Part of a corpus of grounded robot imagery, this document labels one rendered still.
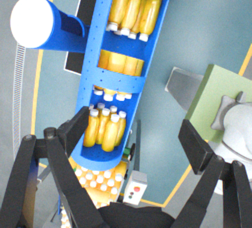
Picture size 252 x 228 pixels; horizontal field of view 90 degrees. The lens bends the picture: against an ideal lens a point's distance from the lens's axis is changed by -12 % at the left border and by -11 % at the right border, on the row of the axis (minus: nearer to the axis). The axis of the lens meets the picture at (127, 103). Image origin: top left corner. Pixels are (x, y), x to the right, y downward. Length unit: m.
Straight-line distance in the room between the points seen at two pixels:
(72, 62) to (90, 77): 1.23
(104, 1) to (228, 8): 1.69
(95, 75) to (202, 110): 0.53
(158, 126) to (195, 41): 1.14
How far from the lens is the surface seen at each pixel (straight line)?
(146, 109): 1.84
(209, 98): 0.77
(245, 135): 0.64
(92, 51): 0.56
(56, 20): 0.88
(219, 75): 0.77
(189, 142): 0.18
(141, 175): 0.99
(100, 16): 0.57
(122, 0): 0.64
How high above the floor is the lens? 1.74
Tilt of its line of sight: 72 degrees down
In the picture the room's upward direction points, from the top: 160 degrees counter-clockwise
